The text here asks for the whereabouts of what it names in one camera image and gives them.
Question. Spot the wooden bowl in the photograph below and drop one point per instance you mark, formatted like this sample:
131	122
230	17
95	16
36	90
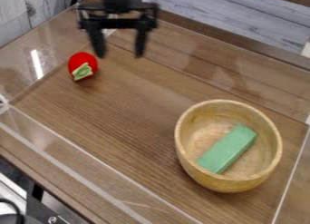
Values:
202	125

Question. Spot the clear acrylic tray wall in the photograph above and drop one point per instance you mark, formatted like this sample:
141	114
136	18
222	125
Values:
95	139

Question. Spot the red plush tomato toy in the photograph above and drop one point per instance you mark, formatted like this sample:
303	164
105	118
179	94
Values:
81	66

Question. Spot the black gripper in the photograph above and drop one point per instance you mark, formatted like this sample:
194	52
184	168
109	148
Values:
117	14

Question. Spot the clear acrylic corner bracket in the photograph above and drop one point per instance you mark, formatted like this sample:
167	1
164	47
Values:
108	29

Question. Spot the green rectangular block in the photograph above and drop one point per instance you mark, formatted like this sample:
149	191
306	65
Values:
227	149

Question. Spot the black metal table bracket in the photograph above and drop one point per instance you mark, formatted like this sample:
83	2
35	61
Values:
36	208

